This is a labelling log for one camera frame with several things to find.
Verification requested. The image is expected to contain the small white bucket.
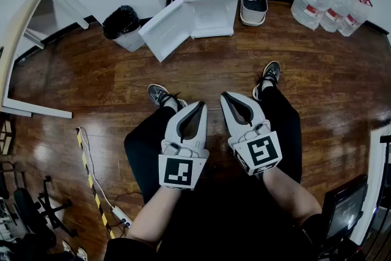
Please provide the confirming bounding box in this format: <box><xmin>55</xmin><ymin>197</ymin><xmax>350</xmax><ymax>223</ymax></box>
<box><xmin>239</xmin><ymin>0</ymin><xmax>269</xmax><ymax>28</ymax></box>

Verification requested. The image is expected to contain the clear water bottle red handle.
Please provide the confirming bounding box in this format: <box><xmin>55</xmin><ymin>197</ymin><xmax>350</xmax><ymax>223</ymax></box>
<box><xmin>290</xmin><ymin>0</ymin><xmax>335</xmax><ymax>31</ymax></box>
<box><xmin>337</xmin><ymin>0</ymin><xmax>373</xmax><ymax>37</ymax></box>
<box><xmin>319</xmin><ymin>0</ymin><xmax>352</xmax><ymax>34</ymax></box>

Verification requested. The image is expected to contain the black office chair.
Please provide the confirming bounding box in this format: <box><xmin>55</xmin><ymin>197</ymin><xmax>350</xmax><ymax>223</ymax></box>
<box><xmin>0</xmin><ymin>161</ymin><xmax>79</xmax><ymax>254</ymax></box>

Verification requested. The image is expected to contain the yellow black striped floor strip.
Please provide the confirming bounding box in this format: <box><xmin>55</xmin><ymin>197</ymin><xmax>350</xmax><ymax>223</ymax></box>
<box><xmin>76</xmin><ymin>127</ymin><xmax>116</xmax><ymax>240</ymax></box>

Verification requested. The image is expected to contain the brown wooden crate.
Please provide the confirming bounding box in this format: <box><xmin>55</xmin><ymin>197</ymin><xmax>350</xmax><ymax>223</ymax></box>
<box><xmin>0</xmin><ymin>119</ymin><xmax>15</xmax><ymax>156</ymax></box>

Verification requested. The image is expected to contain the person's right shoe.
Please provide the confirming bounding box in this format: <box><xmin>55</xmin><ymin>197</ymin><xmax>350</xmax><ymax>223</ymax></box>
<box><xmin>252</xmin><ymin>61</ymin><xmax>281</xmax><ymax>101</ymax></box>

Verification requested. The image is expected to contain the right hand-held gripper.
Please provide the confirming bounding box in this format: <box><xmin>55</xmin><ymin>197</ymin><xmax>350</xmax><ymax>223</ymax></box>
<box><xmin>220</xmin><ymin>91</ymin><xmax>283</xmax><ymax>177</ymax></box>

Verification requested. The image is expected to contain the person's left forearm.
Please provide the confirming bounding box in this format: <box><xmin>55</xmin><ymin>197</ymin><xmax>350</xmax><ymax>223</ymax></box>
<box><xmin>126</xmin><ymin>185</ymin><xmax>181</xmax><ymax>244</ymax></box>

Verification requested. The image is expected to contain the person's leg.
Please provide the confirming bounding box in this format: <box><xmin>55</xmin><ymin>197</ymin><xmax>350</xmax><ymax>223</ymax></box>
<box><xmin>259</xmin><ymin>85</ymin><xmax>303</xmax><ymax>184</ymax></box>
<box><xmin>123</xmin><ymin>105</ymin><xmax>184</xmax><ymax>205</ymax></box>

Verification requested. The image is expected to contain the white side table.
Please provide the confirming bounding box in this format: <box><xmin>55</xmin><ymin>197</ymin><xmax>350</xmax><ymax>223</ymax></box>
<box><xmin>351</xmin><ymin>123</ymin><xmax>391</xmax><ymax>247</ymax></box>

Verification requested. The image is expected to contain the person's right leg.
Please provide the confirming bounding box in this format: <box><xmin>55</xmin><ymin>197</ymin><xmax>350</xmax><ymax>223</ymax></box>
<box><xmin>259</xmin><ymin>85</ymin><xmax>303</xmax><ymax>184</ymax></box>

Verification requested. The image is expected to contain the white frame desk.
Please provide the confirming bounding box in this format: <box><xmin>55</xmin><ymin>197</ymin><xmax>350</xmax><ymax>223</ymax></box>
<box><xmin>0</xmin><ymin>0</ymin><xmax>92</xmax><ymax>119</ymax></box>

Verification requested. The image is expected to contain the person's black shirt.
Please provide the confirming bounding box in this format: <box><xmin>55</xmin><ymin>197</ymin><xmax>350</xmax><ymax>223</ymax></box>
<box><xmin>103</xmin><ymin>174</ymin><xmax>329</xmax><ymax>261</ymax></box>

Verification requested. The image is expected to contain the person's right forearm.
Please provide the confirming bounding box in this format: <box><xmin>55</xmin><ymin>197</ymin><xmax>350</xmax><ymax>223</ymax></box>
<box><xmin>261</xmin><ymin>166</ymin><xmax>323</xmax><ymax>227</ymax></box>

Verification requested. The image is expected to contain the white power cable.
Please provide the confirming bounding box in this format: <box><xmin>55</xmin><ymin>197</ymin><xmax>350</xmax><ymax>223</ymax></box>
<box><xmin>78</xmin><ymin>127</ymin><xmax>115</xmax><ymax>208</ymax></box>

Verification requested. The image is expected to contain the white power strip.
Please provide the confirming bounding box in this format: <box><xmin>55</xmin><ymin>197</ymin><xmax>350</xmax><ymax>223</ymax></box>
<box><xmin>111</xmin><ymin>206</ymin><xmax>134</xmax><ymax>229</ymax></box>

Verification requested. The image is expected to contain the black monitor screen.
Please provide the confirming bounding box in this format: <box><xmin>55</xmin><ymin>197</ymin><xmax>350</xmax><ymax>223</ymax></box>
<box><xmin>322</xmin><ymin>174</ymin><xmax>370</xmax><ymax>243</ymax></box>

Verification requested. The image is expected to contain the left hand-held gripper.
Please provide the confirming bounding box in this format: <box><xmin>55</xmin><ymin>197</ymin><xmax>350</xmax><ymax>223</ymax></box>
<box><xmin>158</xmin><ymin>100</ymin><xmax>211</xmax><ymax>192</ymax></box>

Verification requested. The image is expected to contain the person's left shoe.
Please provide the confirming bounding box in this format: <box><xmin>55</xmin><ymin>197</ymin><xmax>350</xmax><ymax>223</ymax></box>
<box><xmin>147</xmin><ymin>84</ymin><xmax>188</xmax><ymax>111</ymax></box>

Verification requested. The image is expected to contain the person's left leg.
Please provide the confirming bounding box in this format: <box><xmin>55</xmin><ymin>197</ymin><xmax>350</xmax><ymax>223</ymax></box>
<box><xmin>123</xmin><ymin>105</ymin><xmax>184</xmax><ymax>205</ymax></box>

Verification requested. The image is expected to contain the white bin with black bag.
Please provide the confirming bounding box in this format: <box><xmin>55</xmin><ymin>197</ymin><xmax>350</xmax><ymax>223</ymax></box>
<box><xmin>102</xmin><ymin>5</ymin><xmax>147</xmax><ymax>53</ymax></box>

